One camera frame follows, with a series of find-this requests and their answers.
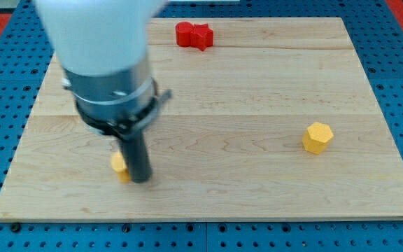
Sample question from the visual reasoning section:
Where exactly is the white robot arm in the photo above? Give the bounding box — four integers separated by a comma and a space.
34, 0, 166, 138

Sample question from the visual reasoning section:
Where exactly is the yellow heart block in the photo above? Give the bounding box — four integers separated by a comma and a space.
111, 152, 131, 183

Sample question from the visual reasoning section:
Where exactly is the yellow hexagon block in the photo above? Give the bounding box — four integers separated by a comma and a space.
302, 122, 334, 155

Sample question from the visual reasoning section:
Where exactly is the wooden board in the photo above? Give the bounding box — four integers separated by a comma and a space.
0, 17, 403, 223

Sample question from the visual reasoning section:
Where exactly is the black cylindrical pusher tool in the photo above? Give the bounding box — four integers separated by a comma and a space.
118, 132, 152, 183

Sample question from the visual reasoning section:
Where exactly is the red star block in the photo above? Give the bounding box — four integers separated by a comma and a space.
190, 23, 214, 51

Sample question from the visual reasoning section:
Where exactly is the red cylinder block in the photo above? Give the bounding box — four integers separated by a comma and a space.
175, 21, 194, 47

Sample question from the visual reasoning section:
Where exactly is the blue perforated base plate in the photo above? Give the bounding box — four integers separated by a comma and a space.
0, 0, 403, 251

